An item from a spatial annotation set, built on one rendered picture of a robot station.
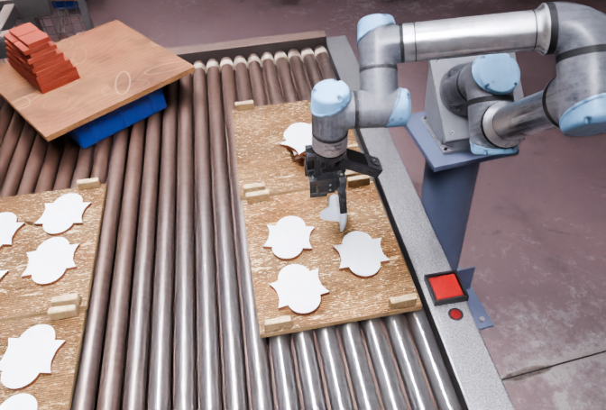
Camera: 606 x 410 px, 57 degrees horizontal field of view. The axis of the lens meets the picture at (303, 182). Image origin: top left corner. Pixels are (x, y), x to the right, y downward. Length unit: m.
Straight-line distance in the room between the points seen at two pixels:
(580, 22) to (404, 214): 0.61
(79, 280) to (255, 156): 0.57
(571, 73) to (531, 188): 1.88
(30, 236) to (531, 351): 1.78
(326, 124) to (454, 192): 0.84
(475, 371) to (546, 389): 1.12
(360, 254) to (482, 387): 0.38
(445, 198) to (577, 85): 0.84
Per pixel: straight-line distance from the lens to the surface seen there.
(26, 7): 2.68
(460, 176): 1.81
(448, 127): 1.68
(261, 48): 2.12
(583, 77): 1.13
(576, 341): 2.46
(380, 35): 1.12
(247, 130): 1.70
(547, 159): 3.19
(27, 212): 1.64
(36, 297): 1.42
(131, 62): 1.93
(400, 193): 1.50
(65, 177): 1.73
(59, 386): 1.26
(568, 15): 1.15
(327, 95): 1.06
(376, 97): 1.09
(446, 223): 1.95
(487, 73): 1.50
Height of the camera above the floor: 1.94
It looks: 42 degrees down
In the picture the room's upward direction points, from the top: 4 degrees counter-clockwise
